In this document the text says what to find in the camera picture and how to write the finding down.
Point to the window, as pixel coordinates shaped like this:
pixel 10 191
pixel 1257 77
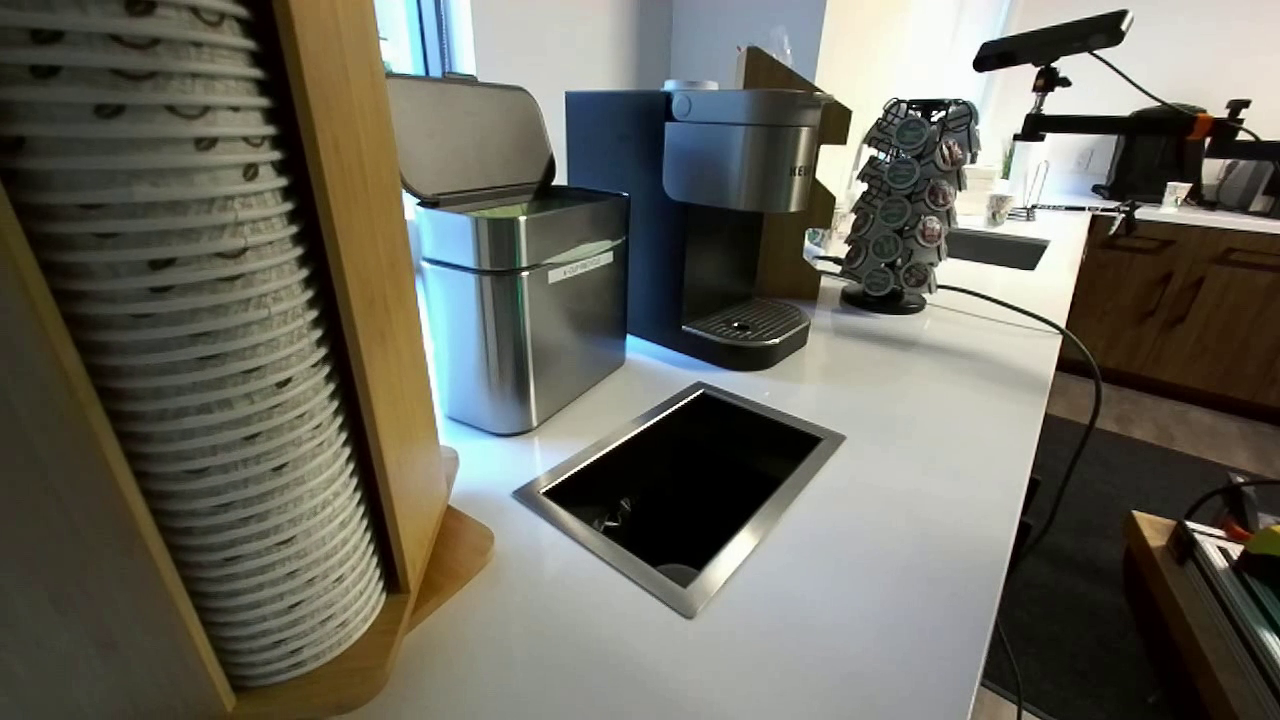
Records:
pixel 420 34

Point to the black and silver coffee machine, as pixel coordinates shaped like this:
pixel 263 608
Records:
pixel 723 163

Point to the brown wooden cabinet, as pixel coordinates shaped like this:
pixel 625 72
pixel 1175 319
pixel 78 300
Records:
pixel 1175 322

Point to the patterned paper cup stack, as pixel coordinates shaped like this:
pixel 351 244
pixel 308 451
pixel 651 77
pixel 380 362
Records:
pixel 203 335

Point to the wooden coffee cup holder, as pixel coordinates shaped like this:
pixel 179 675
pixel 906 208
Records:
pixel 363 266

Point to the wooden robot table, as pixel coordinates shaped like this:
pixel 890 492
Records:
pixel 1175 624

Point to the black stereo camera bar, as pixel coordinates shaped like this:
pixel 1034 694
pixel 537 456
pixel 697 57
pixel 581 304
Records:
pixel 1054 42

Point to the steel framed counter chute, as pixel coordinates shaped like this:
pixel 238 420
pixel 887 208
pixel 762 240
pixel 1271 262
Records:
pixel 681 484

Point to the coffee pod carousel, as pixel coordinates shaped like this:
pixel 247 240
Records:
pixel 909 202

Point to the black floor mat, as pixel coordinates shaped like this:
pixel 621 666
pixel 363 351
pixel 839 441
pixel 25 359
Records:
pixel 1104 600

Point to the stainless steel trash bin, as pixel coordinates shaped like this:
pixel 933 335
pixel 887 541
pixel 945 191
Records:
pixel 523 322

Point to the black sink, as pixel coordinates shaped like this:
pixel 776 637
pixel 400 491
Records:
pixel 998 250

